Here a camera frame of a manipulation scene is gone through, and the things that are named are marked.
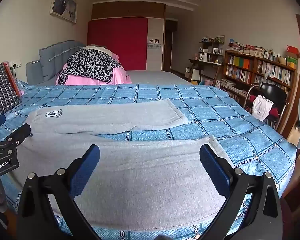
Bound grey padded headboard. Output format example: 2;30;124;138
26;40;87;85

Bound stack of books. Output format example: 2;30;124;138
226;42;267;58

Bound black chair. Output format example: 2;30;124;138
244;82;288;130

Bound white cloth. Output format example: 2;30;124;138
252;95;274;121

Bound leopard print cloth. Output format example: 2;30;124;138
57;49;123;85

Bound framed wall picture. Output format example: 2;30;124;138
49;0;78;25

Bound dark wooden door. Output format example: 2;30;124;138
164;19;178;72

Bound pink blanket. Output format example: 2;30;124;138
55;51;132;85

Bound wooden wardrobe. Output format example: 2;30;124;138
91;1;165;72

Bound plaid pillow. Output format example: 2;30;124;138
0;64;22;122

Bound red box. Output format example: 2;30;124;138
286;45;300;59

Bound wooden desk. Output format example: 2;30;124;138
189;59;224;85

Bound grey pants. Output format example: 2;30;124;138
14;98;234;230

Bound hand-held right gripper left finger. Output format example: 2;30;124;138
16;144;102;240

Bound wooden bookshelf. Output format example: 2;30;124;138
224;50;297;130

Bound blue checked bedsheet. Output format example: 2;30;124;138
0;80;297;240

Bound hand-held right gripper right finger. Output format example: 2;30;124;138
199;144;283;240

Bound red wardrobe panel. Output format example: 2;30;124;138
87;17;148;71

